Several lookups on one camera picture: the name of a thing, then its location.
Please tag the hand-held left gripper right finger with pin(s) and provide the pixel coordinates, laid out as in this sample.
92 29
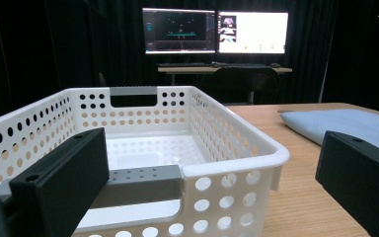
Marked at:
362 177

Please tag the bright white screen monitor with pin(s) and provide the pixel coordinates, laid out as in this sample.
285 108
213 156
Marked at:
253 33

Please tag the black office chair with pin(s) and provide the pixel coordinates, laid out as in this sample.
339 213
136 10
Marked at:
243 84

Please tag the dark screen monitor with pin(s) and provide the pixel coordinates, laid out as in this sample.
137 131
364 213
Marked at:
179 31

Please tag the light blue cloth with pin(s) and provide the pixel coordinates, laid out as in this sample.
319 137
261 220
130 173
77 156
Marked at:
342 123

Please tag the black curtain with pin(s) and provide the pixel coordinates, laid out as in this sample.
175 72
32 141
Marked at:
46 46

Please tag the black computer mouse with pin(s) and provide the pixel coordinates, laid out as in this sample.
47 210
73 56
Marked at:
275 64

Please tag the wooden desk with monitors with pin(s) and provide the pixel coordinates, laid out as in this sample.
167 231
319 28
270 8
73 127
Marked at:
190 69

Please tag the white perforated plastic basket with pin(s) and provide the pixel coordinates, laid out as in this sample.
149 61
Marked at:
151 148

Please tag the black keyboard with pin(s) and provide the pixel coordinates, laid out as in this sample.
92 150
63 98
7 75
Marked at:
184 64

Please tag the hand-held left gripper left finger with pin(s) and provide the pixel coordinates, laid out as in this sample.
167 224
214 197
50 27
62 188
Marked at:
59 184

